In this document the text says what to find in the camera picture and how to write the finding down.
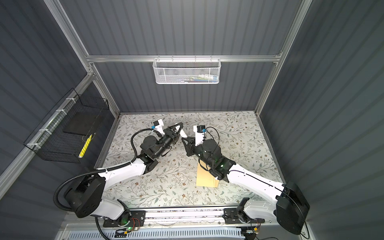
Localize tan kraft envelope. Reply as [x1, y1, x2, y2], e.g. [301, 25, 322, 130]
[196, 164, 219, 188]

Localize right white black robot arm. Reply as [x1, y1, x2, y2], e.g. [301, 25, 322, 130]
[182, 137, 310, 235]

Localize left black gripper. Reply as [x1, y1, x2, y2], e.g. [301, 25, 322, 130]
[154, 122, 182, 161]

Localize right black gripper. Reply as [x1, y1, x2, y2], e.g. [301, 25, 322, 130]
[182, 134, 215, 169]

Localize white glue stick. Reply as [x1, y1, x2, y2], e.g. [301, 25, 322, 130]
[180, 130, 188, 138]

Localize aluminium mounting rail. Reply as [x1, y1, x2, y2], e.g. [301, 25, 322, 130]
[130, 200, 283, 228]

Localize left black corrugated cable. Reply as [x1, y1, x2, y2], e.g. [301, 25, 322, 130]
[52, 127, 157, 240]

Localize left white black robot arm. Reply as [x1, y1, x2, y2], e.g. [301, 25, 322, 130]
[54, 120, 186, 226]

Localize pens in white basket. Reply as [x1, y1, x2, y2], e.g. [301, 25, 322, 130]
[178, 74, 219, 84]

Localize yellow marker pen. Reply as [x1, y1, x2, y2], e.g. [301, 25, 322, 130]
[78, 135, 93, 159]

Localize black wire basket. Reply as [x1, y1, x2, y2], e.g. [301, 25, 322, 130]
[24, 90, 110, 164]

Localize black foam pad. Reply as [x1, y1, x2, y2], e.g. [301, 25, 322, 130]
[63, 113, 103, 136]

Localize white ventilated cable duct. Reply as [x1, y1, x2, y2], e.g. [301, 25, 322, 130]
[67, 227, 245, 240]

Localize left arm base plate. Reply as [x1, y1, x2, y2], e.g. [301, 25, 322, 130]
[103, 211, 147, 229]

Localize white wire basket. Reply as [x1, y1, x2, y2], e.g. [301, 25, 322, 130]
[153, 60, 222, 85]

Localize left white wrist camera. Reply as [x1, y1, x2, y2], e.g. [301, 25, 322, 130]
[152, 119, 165, 136]

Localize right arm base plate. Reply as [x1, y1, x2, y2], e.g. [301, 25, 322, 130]
[222, 208, 265, 225]

